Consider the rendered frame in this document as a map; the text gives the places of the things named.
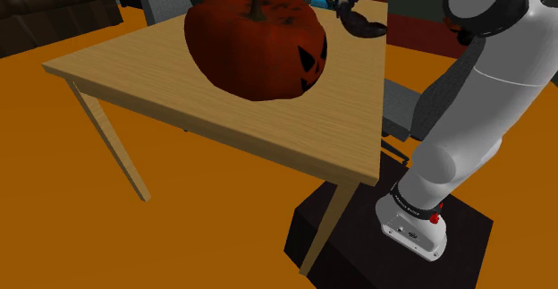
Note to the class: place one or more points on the black robot stand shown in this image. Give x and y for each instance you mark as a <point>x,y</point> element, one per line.
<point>383,270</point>

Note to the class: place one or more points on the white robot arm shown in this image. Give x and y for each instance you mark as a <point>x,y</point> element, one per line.
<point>470,118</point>

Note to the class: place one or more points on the grey office chair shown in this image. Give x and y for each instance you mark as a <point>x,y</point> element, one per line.
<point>436,105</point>

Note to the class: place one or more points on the black curved dish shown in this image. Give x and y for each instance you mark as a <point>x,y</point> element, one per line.
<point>364,27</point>

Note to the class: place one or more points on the blue rounded object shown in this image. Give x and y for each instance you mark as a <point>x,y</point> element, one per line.
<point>320,1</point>

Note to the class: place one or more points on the dark red carved pumpkin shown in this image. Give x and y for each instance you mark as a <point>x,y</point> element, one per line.
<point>253,57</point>

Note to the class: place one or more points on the light wooden table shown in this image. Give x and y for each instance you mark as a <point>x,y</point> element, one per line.
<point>131,70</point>

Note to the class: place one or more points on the dark brown sofa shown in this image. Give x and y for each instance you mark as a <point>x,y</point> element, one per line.
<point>48,9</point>

